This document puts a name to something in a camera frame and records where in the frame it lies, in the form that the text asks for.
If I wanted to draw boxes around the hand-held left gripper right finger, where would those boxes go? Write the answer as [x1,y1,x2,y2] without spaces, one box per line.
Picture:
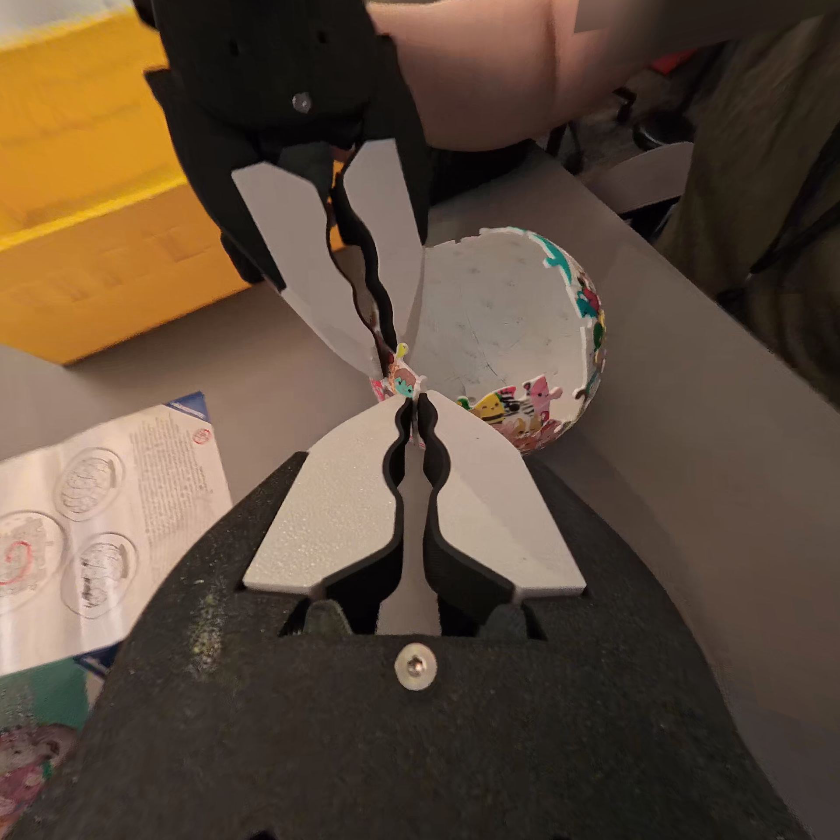
[417,389,588,603]

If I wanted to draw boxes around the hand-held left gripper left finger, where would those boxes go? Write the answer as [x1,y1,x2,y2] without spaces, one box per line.
[243,397,414,601]

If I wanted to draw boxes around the yellow plastic bin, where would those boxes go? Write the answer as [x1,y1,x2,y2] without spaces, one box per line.
[0,10,345,365]

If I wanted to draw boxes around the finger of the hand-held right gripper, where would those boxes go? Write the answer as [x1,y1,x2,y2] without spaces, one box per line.
[330,135,427,349]
[231,164,398,380]

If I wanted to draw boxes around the puzzle ball cardboard box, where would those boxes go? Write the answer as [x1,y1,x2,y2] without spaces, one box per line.
[0,646,122,834]

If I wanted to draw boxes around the grey chair armrest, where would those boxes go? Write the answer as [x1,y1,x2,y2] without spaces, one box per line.
[583,141,697,216]

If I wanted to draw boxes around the person's right forearm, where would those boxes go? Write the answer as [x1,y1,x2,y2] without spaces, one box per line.
[367,0,811,153]

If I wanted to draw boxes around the colourful puzzle ball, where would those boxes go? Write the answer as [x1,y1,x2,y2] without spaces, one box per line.
[371,226,608,455]

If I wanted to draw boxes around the white instruction leaflet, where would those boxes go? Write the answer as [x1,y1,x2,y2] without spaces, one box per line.
[0,392,234,677]

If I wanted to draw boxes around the black chair base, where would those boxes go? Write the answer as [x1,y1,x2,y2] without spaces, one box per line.
[545,85,698,177]

